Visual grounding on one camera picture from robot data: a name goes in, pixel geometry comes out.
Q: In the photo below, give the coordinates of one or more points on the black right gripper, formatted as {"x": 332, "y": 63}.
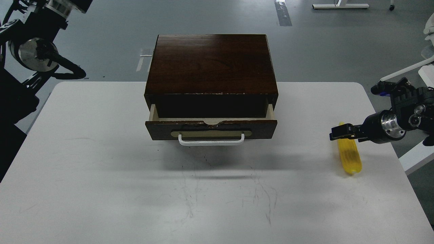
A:
{"x": 379, "y": 128}

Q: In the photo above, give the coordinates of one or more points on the yellow corn cob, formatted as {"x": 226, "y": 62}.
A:
{"x": 349, "y": 156}

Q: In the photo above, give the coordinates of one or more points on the wooden drawer with white handle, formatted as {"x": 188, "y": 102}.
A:
{"x": 211, "y": 131}

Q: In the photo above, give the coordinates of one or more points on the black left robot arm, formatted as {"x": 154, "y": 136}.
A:
{"x": 28, "y": 31}

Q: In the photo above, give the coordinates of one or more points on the white chair base leg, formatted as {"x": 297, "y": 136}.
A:
{"x": 407, "y": 69}

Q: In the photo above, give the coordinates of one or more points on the white desk foot bar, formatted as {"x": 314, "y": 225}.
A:
{"x": 341, "y": 4}

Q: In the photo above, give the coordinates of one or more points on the dark wooden cabinet box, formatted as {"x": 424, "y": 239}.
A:
{"x": 211, "y": 76}

